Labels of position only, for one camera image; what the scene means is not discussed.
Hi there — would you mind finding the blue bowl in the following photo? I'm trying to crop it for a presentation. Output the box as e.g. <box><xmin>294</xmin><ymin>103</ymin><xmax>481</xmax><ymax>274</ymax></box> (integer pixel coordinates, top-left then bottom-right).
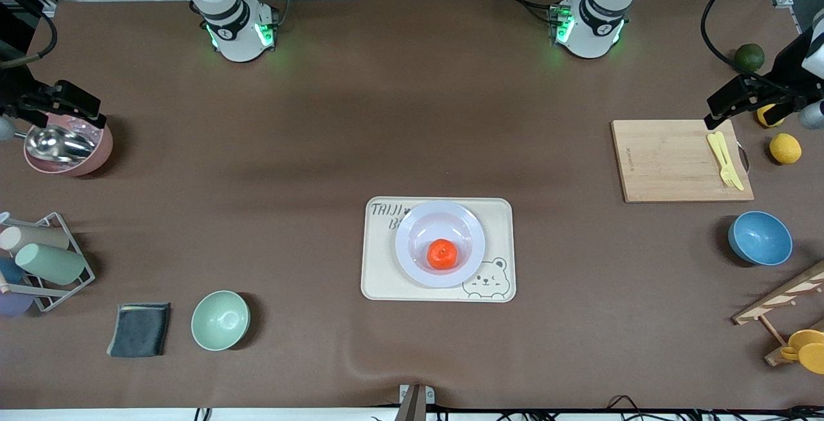
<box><xmin>728</xmin><ymin>210</ymin><xmax>794</xmax><ymax>267</ymax></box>

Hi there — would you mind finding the metal scoop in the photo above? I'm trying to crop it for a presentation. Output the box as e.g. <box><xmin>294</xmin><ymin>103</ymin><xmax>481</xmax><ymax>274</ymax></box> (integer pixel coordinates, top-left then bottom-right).
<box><xmin>25</xmin><ymin>127</ymin><xmax>96</xmax><ymax>162</ymax></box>

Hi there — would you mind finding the wooden cutting board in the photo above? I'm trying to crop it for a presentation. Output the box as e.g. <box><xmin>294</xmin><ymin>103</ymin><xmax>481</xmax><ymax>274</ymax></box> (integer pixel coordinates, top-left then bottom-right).
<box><xmin>610</xmin><ymin>119</ymin><xmax>755</xmax><ymax>204</ymax></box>

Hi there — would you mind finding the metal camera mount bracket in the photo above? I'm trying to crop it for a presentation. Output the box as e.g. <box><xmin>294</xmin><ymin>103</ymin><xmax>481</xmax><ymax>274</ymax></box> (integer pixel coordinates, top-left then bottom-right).
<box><xmin>394</xmin><ymin>384</ymin><xmax>436</xmax><ymax>421</ymax></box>

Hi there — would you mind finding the yellow lemon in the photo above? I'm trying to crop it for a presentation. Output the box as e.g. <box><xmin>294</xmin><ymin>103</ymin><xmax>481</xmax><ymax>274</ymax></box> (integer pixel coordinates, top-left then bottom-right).
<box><xmin>769</xmin><ymin>133</ymin><xmax>803</xmax><ymax>165</ymax></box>
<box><xmin>756</xmin><ymin>104</ymin><xmax>787</xmax><ymax>129</ymax></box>

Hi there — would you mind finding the yellow plastic knife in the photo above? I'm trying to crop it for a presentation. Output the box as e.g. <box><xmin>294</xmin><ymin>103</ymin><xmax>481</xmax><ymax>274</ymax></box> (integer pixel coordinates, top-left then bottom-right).
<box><xmin>715</xmin><ymin>131</ymin><xmax>745</xmax><ymax>191</ymax></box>

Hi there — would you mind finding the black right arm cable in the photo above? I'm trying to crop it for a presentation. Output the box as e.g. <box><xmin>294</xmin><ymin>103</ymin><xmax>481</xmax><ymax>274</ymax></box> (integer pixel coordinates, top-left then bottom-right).
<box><xmin>0</xmin><ymin>0</ymin><xmax>60</xmax><ymax>71</ymax></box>

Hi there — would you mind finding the yellow mug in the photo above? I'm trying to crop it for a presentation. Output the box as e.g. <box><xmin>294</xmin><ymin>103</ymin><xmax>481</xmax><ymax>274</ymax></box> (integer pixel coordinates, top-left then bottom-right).
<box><xmin>780</xmin><ymin>329</ymin><xmax>824</xmax><ymax>375</ymax></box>

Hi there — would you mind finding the orange fruit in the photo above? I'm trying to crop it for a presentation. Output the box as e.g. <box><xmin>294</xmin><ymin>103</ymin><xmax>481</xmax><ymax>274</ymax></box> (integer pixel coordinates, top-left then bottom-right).
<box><xmin>427</xmin><ymin>239</ymin><xmax>459</xmax><ymax>271</ymax></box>

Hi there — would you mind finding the white round plate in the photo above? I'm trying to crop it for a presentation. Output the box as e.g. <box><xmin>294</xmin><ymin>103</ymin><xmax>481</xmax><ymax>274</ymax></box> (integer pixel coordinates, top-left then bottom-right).
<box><xmin>395</xmin><ymin>200</ymin><xmax>486</xmax><ymax>289</ymax></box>

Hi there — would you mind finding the pink bowl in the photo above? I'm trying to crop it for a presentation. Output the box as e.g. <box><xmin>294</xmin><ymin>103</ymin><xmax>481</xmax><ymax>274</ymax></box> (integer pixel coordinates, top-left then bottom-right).
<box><xmin>23</xmin><ymin>112</ymin><xmax>114</xmax><ymax>177</ymax></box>

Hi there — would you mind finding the mint green bowl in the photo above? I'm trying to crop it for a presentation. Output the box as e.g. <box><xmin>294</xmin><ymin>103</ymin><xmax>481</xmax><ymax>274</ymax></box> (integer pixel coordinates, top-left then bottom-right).
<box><xmin>191</xmin><ymin>290</ymin><xmax>250</xmax><ymax>351</ymax></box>

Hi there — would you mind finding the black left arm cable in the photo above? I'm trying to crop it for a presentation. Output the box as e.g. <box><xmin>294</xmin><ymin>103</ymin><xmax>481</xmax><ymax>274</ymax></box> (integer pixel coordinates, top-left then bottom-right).
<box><xmin>700</xmin><ymin>0</ymin><xmax>799</xmax><ymax>97</ymax></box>

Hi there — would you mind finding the beige cup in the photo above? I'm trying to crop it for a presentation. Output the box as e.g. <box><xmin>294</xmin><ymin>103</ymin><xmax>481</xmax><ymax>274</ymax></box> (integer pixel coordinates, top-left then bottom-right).
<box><xmin>0</xmin><ymin>225</ymin><xmax>70</xmax><ymax>255</ymax></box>

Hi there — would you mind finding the purple cup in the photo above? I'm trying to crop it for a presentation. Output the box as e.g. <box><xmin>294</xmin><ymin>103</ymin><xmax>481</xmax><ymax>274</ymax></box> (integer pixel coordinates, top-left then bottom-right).
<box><xmin>0</xmin><ymin>291</ymin><xmax>35</xmax><ymax>317</ymax></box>

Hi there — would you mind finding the yellow plastic fork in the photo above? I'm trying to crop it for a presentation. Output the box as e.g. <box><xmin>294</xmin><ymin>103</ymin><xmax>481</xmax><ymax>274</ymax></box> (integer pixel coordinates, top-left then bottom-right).
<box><xmin>707</xmin><ymin>133</ymin><xmax>738</xmax><ymax>189</ymax></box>

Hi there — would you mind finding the blue cup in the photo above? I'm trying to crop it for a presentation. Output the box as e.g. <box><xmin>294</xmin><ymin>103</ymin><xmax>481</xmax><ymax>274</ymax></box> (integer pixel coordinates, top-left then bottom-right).
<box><xmin>0</xmin><ymin>257</ymin><xmax>26</xmax><ymax>285</ymax></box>

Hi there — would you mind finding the wooden peg dish rack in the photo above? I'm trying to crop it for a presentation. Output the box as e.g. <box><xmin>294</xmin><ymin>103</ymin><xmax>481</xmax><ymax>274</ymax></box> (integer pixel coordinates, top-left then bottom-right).
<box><xmin>732</xmin><ymin>260</ymin><xmax>824</xmax><ymax>367</ymax></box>

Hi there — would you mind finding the white wire cup rack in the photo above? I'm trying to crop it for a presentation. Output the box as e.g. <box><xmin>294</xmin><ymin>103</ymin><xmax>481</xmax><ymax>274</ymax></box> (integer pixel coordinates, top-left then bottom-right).
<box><xmin>0</xmin><ymin>212</ymin><xmax>96</xmax><ymax>313</ymax></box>

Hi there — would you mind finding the dark grey folded cloth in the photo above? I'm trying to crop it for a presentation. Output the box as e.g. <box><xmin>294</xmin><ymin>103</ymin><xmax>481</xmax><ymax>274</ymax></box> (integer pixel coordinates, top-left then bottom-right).
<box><xmin>106</xmin><ymin>303</ymin><xmax>172</xmax><ymax>359</ymax></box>

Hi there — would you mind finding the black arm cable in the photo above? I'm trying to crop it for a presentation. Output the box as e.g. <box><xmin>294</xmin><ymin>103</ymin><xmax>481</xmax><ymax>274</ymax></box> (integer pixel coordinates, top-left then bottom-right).
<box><xmin>0</xmin><ymin>0</ymin><xmax>60</xmax><ymax>71</ymax></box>
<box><xmin>700</xmin><ymin>0</ymin><xmax>799</xmax><ymax>97</ymax></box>

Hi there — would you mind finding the green lime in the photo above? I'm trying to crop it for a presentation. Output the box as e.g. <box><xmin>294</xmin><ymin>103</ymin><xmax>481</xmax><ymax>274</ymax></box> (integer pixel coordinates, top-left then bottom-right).
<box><xmin>735</xmin><ymin>43</ymin><xmax>766</xmax><ymax>75</ymax></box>

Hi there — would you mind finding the cream bear print tray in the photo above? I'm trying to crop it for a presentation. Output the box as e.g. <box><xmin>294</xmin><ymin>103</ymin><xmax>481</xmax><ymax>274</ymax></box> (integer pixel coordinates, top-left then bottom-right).
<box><xmin>360</xmin><ymin>197</ymin><xmax>517</xmax><ymax>303</ymax></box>

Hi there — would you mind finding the mint green cup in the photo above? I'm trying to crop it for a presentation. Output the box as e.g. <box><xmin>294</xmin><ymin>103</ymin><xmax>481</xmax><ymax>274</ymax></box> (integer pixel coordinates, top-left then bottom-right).
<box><xmin>15</xmin><ymin>243</ymin><xmax>87</xmax><ymax>286</ymax></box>

